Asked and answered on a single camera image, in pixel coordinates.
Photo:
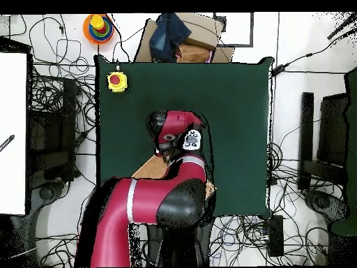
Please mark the orange terry towel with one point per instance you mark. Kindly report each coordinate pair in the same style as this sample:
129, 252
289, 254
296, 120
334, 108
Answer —
152, 169

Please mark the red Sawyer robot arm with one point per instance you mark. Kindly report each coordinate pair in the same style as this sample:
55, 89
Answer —
150, 195

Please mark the dark green table cloth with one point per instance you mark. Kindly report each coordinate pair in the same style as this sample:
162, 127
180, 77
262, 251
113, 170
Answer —
237, 125
352, 139

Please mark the yellow emergency stop button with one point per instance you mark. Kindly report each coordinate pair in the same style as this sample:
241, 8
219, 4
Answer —
117, 82

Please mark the folded orange towel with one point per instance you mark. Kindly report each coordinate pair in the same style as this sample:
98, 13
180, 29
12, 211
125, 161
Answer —
192, 53

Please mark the blue jeans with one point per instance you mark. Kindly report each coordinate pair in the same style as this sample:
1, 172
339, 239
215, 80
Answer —
167, 36

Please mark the black stand base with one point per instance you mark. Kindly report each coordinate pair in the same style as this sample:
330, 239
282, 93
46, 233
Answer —
68, 111
306, 125

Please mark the brown cardboard box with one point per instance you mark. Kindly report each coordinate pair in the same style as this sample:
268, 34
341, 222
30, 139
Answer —
203, 30

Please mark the black power strip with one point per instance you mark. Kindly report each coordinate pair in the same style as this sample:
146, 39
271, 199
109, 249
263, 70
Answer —
276, 237

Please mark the black striped rod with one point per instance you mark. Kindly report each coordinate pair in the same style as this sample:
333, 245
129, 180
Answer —
7, 143

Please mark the black tripod leg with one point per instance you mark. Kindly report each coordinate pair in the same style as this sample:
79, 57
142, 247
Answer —
341, 26

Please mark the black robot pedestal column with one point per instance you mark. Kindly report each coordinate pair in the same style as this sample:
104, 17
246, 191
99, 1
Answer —
153, 243

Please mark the black pedestal foot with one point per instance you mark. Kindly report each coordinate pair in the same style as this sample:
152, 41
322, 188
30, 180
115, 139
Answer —
320, 202
46, 192

